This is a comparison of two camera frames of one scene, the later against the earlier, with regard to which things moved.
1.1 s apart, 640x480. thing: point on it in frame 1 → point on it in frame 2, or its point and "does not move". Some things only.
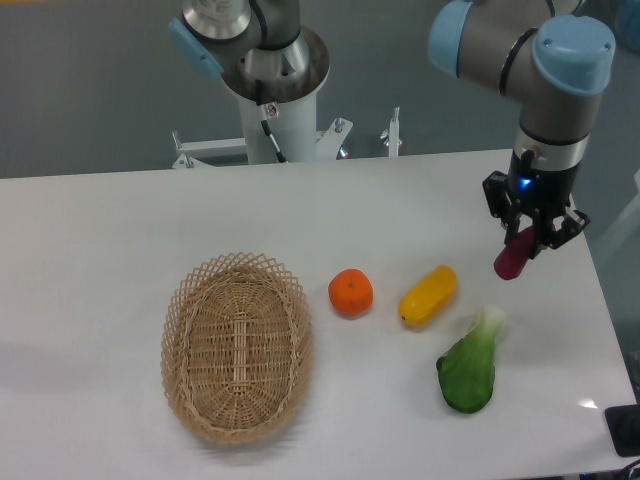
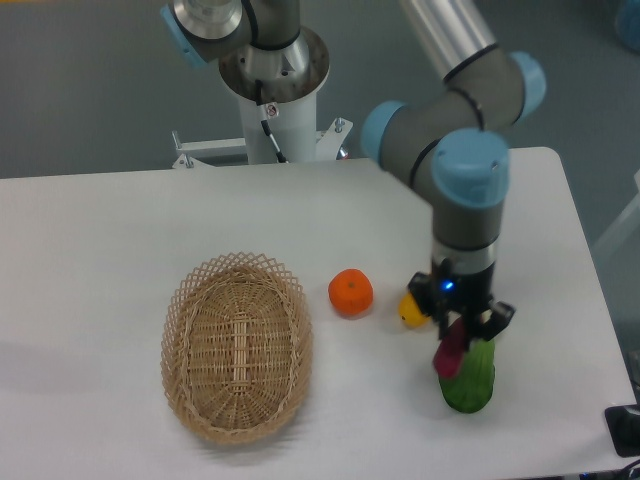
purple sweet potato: (514, 257) → (449, 355)
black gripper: (543, 193) → (458, 292)
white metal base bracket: (193, 153) does not move
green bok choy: (467, 373) does not move
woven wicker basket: (236, 344) does not move
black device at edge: (623, 424) does not move
